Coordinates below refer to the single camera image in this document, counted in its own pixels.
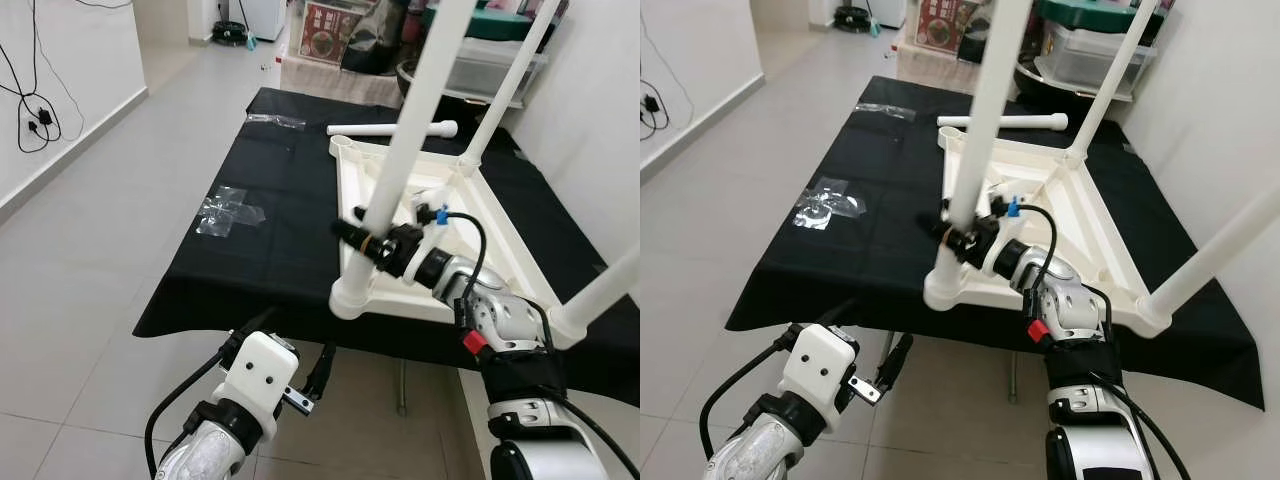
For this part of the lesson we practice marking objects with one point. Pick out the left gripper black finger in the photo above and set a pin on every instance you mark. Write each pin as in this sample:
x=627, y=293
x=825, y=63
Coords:
x=322, y=370
x=895, y=362

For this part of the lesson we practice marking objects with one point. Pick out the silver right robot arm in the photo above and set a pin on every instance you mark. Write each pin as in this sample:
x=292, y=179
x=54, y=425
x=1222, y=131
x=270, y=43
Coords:
x=1070, y=300
x=500, y=310

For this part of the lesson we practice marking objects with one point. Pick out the white plastic children table top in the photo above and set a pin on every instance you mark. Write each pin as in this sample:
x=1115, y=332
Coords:
x=1090, y=220
x=500, y=230

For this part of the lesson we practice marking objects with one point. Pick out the metal folding table leg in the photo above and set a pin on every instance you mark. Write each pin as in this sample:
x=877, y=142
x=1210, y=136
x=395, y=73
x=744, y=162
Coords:
x=401, y=385
x=1013, y=375

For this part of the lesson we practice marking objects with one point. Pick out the black tablecloth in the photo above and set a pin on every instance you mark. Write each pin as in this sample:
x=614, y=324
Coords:
x=860, y=270
x=270, y=260

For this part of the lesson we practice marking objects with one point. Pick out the crumpled clear plastic sheet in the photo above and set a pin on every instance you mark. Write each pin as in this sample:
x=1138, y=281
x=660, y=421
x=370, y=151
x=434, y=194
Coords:
x=830, y=205
x=230, y=210

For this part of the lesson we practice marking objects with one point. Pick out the checked cloth covered bench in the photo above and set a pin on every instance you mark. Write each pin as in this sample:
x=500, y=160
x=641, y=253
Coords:
x=330, y=80
x=935, y=70

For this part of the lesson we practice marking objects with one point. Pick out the black bag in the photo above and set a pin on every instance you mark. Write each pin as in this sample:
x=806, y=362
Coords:
x=972, y=40
x=380, y=40

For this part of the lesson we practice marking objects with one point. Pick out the clear plastic storage box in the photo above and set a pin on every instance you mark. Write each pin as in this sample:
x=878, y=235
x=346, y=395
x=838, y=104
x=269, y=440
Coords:
x=480, y=75
x=1085, y=60

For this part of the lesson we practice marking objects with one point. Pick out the teal headed mop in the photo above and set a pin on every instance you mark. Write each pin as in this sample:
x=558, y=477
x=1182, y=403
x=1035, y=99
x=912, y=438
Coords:
x=875, y=25
x=250, y=40

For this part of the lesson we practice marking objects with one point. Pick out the white fridge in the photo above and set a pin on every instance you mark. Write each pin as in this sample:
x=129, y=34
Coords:
x=888, y=10
x=262, y=15

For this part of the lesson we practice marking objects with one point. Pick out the black robot vacuum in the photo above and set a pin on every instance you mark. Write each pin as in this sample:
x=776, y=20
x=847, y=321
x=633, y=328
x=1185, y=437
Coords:
x=230, y=32
x=850, y=15

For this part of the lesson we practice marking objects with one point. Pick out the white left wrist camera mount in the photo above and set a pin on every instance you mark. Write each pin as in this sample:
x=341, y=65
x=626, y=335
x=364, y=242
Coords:
x=262, y=375
x=825, y=365

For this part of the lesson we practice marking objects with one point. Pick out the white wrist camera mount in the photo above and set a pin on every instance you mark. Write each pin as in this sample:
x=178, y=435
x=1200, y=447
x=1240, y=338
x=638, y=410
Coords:
x=1000, y=195
x=428, y=200
x=825, y=365
x=262, y=375

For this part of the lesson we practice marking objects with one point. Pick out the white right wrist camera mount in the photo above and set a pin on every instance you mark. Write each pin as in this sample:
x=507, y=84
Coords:
x=1000, y=195
x=428, y=200

